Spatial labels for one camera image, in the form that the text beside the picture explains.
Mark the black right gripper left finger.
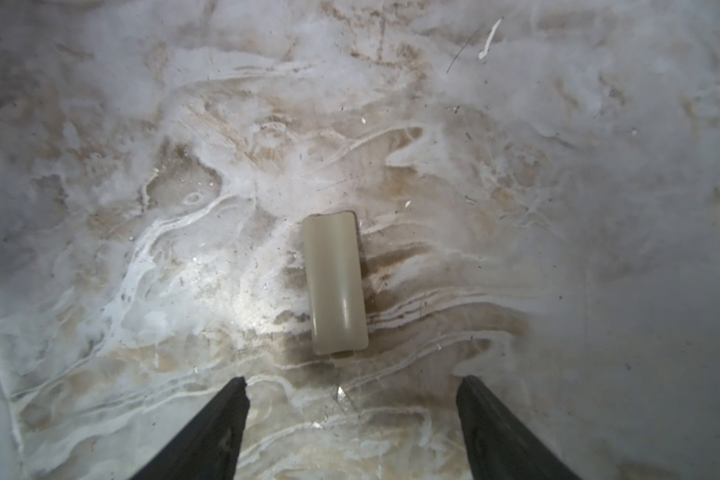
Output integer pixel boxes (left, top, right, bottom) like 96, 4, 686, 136
133, 377, 250, 480

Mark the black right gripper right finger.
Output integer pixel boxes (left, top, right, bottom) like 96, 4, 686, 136
456, 375, 578, 480

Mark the beige battery compartment cover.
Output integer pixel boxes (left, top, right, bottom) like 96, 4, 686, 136
302, 211, 369, 355

